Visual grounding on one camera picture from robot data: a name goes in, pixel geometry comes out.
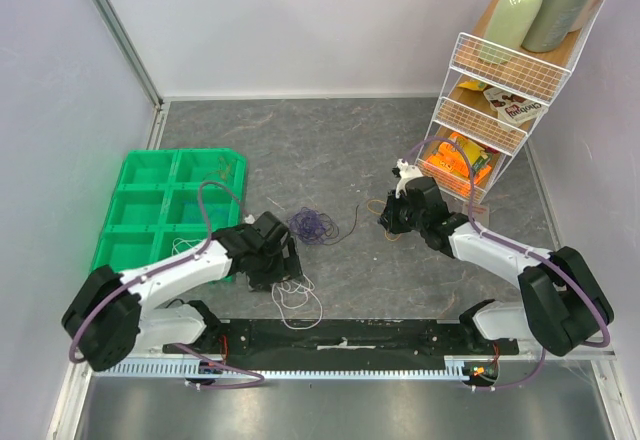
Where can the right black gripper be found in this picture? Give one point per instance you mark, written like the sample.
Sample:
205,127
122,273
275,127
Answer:
393,213

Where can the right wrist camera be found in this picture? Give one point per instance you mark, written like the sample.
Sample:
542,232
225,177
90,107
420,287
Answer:
404,172

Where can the dark green bottle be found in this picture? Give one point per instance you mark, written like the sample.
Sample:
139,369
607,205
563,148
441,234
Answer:
552,24

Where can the light green spray bottle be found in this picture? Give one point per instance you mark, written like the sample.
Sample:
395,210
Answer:
507,28

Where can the green compartment bin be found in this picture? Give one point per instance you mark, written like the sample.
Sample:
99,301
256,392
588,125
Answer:
154,211

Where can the yellow snack bag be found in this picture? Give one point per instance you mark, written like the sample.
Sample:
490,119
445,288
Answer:
473,85

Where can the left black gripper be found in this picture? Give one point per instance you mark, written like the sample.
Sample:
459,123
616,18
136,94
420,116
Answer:
287,268

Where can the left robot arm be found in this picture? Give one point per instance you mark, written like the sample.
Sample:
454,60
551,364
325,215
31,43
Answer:
117,313

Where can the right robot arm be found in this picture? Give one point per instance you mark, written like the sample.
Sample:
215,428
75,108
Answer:
562,305

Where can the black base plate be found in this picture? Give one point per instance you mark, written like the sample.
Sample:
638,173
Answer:
346,345

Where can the orange snack box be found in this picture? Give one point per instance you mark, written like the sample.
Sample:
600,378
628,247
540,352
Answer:
448,159

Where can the white wire shelf rack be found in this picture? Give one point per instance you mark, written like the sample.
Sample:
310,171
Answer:
536,78

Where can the aluminium rail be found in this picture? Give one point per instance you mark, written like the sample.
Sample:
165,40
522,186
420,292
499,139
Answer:
171,361

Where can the small pink card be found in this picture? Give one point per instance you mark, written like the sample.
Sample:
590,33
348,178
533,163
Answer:
481,214

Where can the chobani yogurt pack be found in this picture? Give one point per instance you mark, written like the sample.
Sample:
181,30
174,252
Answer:
511,108

